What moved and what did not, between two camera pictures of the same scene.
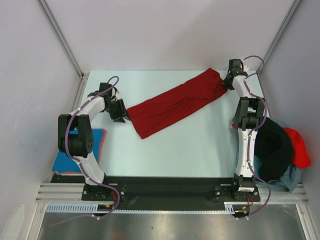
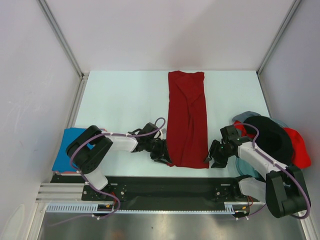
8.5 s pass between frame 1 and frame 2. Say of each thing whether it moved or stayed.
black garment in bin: stayed
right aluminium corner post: stayed
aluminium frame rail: stayed
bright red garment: stayed
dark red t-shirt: moved
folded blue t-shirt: stayed
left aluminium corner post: stayed
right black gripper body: moved
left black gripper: moved
